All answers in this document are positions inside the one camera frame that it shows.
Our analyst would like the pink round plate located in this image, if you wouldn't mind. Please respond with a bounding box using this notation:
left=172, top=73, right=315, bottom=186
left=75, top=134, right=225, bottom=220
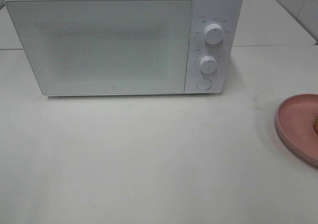
left=275, top=93, right=318, bottom=167

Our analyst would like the lower white microwave knob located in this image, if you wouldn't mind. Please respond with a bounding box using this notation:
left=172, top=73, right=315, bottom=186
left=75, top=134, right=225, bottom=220
left=199, top=56, right=218, bottom=74

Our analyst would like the round white door button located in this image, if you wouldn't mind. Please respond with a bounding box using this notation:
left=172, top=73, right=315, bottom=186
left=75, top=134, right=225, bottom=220
left=196, top=78, right=212, bottom=90

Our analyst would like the white microwave oven body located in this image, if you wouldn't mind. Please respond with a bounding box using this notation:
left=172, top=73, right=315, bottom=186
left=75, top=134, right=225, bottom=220
left=4, top=0, right=243, bottom=97

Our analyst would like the white microwave knob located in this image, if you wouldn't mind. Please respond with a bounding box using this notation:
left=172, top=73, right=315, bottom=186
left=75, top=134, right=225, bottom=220
left=203, top=22, right=224, bottom=45
left=199, top=56, right=218, bottom=74

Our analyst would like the white microwave door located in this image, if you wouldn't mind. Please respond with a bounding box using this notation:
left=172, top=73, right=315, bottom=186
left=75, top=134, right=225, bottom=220
left=7, top=0, right=192, bottom=96

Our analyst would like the upper white microwave knob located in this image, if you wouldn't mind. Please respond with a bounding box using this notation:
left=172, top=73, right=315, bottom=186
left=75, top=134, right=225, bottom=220
left=203, top=22, right=224, bottom=45

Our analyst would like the burger with lettuce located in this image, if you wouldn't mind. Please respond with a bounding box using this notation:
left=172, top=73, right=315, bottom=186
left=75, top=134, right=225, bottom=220
left=313, top=118, right=318, bottom=134

